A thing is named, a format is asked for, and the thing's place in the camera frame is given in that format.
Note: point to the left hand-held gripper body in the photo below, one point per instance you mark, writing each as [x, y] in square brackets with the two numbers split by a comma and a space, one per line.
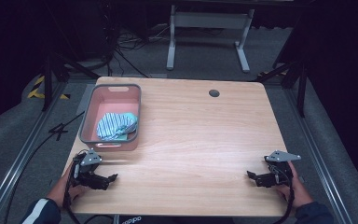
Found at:
[87, 163]

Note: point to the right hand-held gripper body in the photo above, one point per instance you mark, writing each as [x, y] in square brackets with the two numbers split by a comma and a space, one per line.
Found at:
[280, 166]

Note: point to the blue striped cloth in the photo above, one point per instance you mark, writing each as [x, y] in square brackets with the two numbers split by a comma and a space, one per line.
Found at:
[115, 124]

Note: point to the pink basket with grey rim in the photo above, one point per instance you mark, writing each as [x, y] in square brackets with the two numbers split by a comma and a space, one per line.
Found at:
[105, 102]

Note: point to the person's right hand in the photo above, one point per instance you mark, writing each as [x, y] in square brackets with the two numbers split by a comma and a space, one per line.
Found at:
[300, 193]

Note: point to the person's left hand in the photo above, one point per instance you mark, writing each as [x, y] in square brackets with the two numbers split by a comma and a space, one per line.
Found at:
[60, 191]

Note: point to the black metal stand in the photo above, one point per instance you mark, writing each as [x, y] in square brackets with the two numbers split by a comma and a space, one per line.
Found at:
[295, 74]
[57, 70]

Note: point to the aluminium floor rail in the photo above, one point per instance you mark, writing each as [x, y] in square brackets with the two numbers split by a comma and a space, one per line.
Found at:
[320, 155]
[15, 165]

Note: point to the white metal desk frame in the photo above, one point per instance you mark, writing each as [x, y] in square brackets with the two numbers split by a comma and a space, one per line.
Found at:
[209, 20]

